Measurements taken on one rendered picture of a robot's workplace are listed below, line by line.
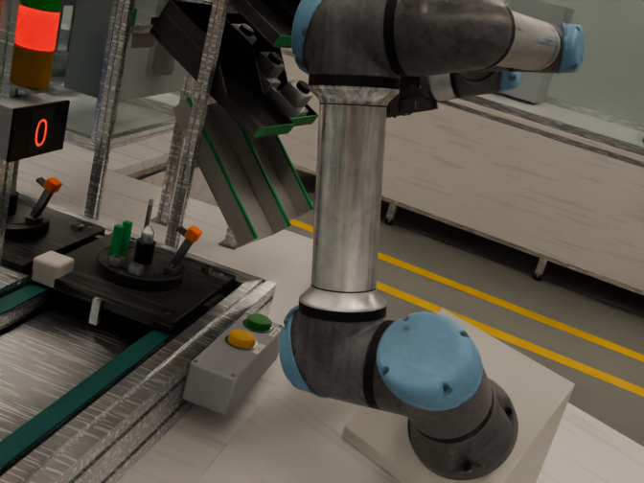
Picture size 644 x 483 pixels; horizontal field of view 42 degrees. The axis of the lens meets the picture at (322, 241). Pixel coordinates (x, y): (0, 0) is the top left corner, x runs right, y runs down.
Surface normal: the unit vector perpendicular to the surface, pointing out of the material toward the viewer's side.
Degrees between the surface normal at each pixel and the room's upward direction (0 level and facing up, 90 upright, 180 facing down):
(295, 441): 0
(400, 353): 45
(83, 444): 0
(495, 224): 90
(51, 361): 0
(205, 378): 90
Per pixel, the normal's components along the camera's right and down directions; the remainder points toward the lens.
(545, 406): -0.33, -0.58
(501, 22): 0.73, -0.03
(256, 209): 0.78, -0.40
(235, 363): 0.25, -0.92
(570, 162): -0.40, 0.20
